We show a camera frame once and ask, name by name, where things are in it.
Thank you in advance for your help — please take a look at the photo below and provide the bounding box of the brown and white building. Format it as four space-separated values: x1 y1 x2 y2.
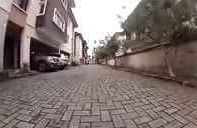
81 39 90 65

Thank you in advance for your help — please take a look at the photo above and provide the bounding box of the grey brick paved road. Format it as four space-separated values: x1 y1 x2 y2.
0 64 197 128

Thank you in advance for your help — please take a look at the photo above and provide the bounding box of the grey concrete kerb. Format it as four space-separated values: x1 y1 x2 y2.
0 68 42 84
99 64 197 92

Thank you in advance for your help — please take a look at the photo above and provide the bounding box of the grey-brown building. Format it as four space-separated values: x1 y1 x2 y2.
29 0 77 71

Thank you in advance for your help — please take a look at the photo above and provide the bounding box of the dark car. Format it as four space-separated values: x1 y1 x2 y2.
30 53 61 73

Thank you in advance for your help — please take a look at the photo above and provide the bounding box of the green leafy tree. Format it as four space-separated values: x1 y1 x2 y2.
117 0 197 79
92 38 109 65
105 33 122 66

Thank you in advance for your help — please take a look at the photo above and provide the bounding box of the long pale boundary wall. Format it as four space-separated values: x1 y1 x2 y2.
106 38 197 89

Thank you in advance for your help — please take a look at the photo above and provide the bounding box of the white building with dark roof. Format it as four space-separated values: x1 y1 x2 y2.
111 31 129 58

